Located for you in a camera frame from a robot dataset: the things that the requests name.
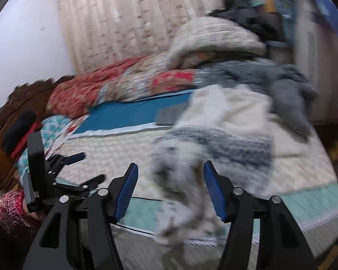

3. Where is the white cabinet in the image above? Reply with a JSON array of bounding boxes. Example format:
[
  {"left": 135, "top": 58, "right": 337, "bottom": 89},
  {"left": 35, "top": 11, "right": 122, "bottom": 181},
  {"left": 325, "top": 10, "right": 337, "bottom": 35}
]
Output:
[{"left": 294, "top": 11, "right": 338, "bottom": 124}]

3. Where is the patterned bedspread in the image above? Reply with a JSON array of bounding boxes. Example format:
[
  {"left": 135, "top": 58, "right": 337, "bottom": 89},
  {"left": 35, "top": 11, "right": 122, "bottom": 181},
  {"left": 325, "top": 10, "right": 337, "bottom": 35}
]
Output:
[{"left": 40, "top": 116, "right": 338, "bottom": 269}]

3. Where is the red floral quilt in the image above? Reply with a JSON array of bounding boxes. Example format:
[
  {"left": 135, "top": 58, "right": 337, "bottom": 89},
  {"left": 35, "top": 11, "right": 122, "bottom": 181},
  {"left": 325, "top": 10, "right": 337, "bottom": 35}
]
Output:
[{"left": 46, "top": 52, "right": 195, "bottom": 119}]

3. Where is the red black cloth on headboard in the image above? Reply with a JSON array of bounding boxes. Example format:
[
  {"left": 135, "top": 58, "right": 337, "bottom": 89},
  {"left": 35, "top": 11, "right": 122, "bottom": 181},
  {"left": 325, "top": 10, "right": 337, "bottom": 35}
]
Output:
[{"left": 2, "top": 111, "right": 42, "bottom": 162}]

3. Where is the cream patterned folded blanket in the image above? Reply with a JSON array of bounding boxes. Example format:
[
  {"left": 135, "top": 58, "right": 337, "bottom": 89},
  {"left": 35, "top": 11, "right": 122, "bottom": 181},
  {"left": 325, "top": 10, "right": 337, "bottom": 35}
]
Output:
[{"left": 167, "top": 16, "right": 266, "bottom": 70}]

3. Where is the teal blue blanket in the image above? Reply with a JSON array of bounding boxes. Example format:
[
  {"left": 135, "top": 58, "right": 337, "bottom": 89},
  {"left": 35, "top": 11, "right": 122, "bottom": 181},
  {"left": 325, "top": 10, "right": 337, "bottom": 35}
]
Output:
[{"left": 73, "top": 90, "right": 193, "bottom": 137}]

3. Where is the grey puffer jacket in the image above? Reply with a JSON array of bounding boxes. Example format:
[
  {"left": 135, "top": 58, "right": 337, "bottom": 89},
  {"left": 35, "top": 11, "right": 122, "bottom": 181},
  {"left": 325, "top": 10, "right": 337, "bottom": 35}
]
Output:
[{"left": 192, "top": 59, "right": 317, "bottom": 138}]

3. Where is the teal white patterned pillow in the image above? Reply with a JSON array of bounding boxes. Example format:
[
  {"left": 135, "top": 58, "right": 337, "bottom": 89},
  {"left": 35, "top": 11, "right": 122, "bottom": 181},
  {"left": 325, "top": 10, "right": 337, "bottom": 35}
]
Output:
[{"left": 16, "top": 115, "right": 71, "bottom": 187}]

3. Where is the black clothes pile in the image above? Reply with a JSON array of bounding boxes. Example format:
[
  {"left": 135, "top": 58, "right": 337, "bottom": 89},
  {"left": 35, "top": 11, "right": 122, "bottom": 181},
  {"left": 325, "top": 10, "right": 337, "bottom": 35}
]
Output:
[{"left": 207, "top": 0, "right": 285, "bottom": 42}]

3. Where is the carved wooden headboard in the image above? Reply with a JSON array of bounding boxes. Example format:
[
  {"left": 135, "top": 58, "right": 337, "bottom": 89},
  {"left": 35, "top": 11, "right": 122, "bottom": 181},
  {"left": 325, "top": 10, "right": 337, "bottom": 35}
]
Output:
[{"left": 0, "top": 75, "right": 74, "bottom": 195}]

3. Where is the beige patterned curtain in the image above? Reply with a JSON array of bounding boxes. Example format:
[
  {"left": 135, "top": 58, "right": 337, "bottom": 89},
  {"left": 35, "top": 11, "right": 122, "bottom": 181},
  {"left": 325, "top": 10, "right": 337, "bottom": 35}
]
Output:
[{"left": 57, "top": 0, "right": 221, "bottom": 74}]

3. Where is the cream fleece patterned sweater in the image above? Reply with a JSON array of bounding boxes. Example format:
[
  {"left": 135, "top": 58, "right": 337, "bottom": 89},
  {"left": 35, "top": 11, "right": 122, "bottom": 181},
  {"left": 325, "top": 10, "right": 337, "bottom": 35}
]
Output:
[{"left": 150, "top": 83, "right": 311, "bottom": 245}]

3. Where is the person's left hand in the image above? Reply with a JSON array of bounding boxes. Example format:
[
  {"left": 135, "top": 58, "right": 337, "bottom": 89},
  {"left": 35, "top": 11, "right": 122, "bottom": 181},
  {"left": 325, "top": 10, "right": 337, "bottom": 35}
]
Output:
[{"left": 21, "top": 191, "right": 46, "bottom": 221}]

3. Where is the blue cloth on cabinet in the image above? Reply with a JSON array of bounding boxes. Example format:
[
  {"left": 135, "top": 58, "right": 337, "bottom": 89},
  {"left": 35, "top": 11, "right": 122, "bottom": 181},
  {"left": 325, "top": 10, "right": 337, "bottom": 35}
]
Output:
[{"left": 274, "top": 0, "right": 338, "bottom": 45}]

